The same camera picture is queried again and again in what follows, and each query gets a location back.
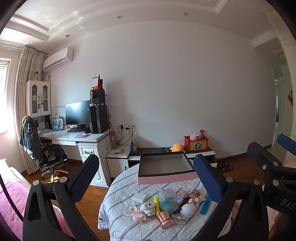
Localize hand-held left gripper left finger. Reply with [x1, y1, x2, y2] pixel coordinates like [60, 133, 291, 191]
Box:
[23, 154, 100, 241]

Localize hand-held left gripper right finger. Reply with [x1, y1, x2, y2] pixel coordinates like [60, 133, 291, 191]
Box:
[193, 154, 270, 241]

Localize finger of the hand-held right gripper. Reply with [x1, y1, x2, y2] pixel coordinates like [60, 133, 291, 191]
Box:
[277, 134, 296, 156]
[247, 142, 287, 189]

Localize pink plush keychain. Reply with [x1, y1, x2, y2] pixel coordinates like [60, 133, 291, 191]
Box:
[188, 195, 204, 206]

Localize blue rectangular bar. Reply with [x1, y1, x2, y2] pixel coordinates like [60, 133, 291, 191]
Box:
[200, 196, 212, 215]

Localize colourful striped packet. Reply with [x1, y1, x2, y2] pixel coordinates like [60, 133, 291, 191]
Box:
[176, 191, 188, 204]

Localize white round toy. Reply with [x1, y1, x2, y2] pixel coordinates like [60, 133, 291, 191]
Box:
[180, 203, 196, 218]

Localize pink storage box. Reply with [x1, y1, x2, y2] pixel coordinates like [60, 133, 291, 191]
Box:
[138, 152, 196, 185]

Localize clear case with blue cloth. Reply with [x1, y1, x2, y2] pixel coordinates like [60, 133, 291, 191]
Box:
[159, 188, 175, 202]

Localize teal silicone brush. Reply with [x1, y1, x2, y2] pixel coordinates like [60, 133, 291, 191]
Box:
[159, 201, 176, 214]

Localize yellow highlighter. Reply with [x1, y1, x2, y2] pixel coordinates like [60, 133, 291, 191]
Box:
[153, 195, 161, 215]

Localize rose gold cylinder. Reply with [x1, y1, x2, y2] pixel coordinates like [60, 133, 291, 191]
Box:
[157, 211, 176, 229]

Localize small white box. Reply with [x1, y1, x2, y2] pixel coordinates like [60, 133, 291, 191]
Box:
[132, 193, 147, 203]

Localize pink white comb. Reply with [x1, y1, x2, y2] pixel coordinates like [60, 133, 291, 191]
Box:
[132, 210, 147, 223]

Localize white plug adapter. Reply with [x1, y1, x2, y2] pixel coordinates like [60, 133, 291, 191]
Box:
[140, 201, 156, 217]

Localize black bathroom scale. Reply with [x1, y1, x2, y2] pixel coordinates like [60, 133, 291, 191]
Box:
[211, 162, 233, 172]

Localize white nightstand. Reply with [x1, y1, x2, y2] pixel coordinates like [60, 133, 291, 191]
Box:
[106, 148, 132, 179]

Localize red toy box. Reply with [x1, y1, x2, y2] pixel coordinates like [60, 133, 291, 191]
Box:
[184, 135, 208, 151]

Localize striped white quilt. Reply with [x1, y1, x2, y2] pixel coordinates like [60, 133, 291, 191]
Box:
[97, 162, 234, 241]

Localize office chair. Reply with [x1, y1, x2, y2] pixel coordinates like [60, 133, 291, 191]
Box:
[20, 116, 68, 181]

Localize yellow plush toy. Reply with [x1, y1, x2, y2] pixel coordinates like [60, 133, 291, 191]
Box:
[170, 143, 185, 153]

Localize white desk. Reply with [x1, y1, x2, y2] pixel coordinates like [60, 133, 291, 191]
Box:
[38, 128, 112, 187]

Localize black computer tower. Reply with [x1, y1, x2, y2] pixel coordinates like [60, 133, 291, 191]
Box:
[90, 104, 109, 134]

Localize blue white box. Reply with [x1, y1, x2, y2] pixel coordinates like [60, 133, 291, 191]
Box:
[52, 115, 63, 130]

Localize black computer monitor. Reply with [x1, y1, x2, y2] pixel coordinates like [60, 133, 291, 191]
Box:
[65, 100, 92, 127]

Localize grey clothes on chair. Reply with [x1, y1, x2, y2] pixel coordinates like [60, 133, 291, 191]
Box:
[19, 116, 42, 160]

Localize pink bed blanket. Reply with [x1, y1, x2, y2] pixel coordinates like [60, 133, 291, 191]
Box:
[0, 159, 74, 239]

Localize black speaker box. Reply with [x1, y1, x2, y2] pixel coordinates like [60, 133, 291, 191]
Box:
[89, 89, 105, 105]

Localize white glass-door cabinet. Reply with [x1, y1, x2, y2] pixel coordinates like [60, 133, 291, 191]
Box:
[26, 80, 52, 118]

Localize beige curtain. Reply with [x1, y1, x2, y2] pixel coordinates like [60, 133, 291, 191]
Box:
[15, 46, 44, 175]

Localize window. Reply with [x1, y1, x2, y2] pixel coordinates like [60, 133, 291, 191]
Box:
[0, 58, 11, 133]

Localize white air conditioner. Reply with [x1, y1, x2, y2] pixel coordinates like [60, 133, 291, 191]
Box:
[43, 47, 74, 72]

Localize metal door handle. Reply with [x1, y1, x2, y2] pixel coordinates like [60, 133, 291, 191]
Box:
[273, 79, 279, 141]

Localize white bed frame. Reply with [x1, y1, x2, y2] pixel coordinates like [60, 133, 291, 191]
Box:
[7, 166, 31, 188]

